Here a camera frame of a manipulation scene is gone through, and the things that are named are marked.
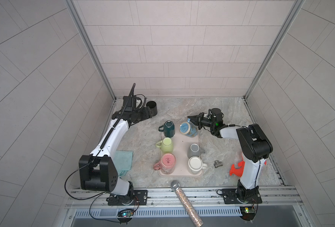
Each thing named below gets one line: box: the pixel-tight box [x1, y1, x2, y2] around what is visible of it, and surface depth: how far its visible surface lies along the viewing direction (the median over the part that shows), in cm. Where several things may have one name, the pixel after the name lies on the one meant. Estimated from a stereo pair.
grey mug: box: [187, 143, 205, 159], surface depth 81 cm
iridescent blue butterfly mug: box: [178, 118, 198, 138], surface depth 88 cm
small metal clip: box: [213, 159, 223, 168], surface depth 82 cm
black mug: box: [145, 100, 158, 117], surface depth 104 cm
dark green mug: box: [158, 120, 176, 138], surface depth 90 cm
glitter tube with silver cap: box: [170, 179, 204, 227], surface depth 68 cm
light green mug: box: [155, 137, 174, 154], surface depth 83 cm
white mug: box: [187, 156, 208, 175], surface depth 77 cm
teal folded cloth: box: [114, 149, 134, 176], surface depth 84 cm
